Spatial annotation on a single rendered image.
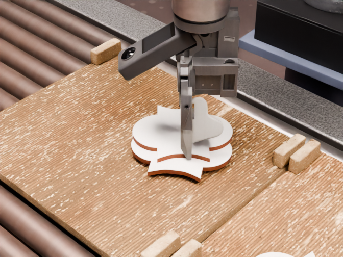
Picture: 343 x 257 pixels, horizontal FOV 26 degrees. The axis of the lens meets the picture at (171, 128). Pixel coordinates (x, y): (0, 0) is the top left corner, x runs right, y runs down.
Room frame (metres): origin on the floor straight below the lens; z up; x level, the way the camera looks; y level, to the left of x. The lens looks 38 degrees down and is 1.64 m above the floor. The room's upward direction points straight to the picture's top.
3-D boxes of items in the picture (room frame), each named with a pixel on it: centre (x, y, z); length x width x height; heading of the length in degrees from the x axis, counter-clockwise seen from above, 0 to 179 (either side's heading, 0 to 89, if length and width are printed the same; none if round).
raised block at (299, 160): (0.81, -0.19, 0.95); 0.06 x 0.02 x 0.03; 138
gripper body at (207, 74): (0.86, -0.05, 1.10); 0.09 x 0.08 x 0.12; 91
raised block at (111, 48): (1.09, 0.11, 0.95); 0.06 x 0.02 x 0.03; 137
